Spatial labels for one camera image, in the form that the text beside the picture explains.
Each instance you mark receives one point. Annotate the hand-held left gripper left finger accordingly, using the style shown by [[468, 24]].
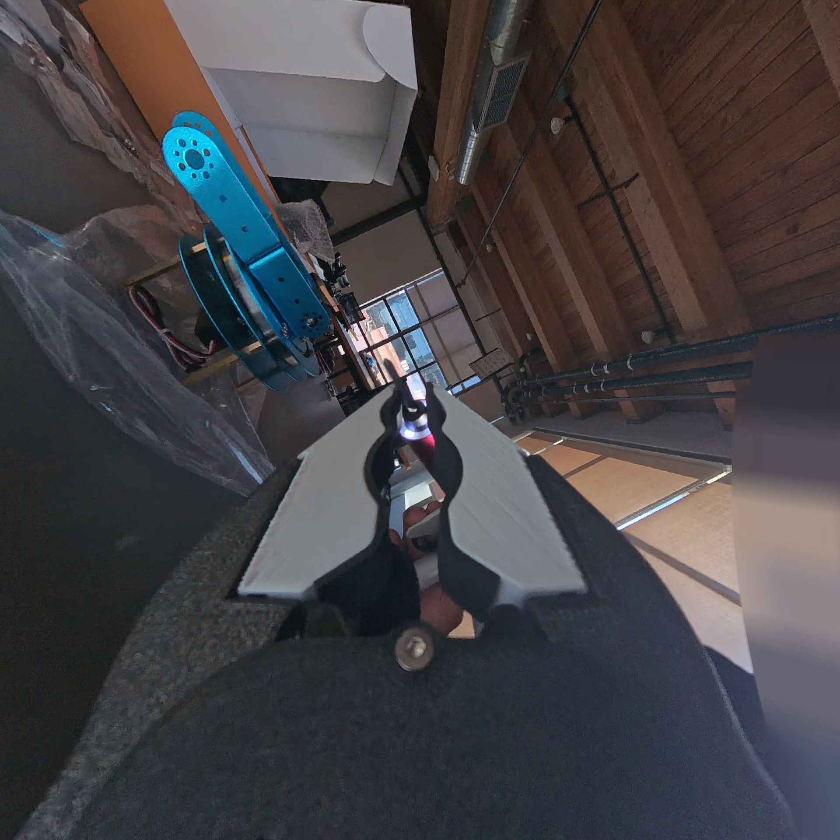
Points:
[[315, 518]]

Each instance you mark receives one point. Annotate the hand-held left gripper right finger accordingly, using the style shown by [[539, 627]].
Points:
[[512, 518]]

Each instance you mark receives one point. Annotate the red electric screwdriver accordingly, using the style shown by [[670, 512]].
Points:
[[436, 453]]

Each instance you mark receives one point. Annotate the blue toy robot arm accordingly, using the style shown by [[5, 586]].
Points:
[[249, 262]]

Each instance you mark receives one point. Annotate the large clear plastic bag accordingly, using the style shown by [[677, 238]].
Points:
[[118, 341]]

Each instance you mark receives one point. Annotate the white desk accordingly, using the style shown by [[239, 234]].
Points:
[[65, 558]]

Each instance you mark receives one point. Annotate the person's right hand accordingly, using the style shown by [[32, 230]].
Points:
[[439, 613]]

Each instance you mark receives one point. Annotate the black ceiling pipes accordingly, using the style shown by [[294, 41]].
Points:
[[656, 374]]

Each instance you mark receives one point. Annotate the large paned window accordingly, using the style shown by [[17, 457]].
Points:
[[407, 328]]

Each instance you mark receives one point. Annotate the bubble wrap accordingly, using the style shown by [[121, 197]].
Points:
[[305, 226]]

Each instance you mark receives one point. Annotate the open white cardboard box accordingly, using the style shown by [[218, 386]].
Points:
[[308, 85]]

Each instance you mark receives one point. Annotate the group of small screw bags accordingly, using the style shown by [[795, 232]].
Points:
[[85, 111]]

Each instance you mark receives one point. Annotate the wall whiteboard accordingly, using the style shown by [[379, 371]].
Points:
[[492, 365]]

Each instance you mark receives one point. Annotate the silver ceiling duct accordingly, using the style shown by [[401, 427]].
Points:
[[492, 85]]

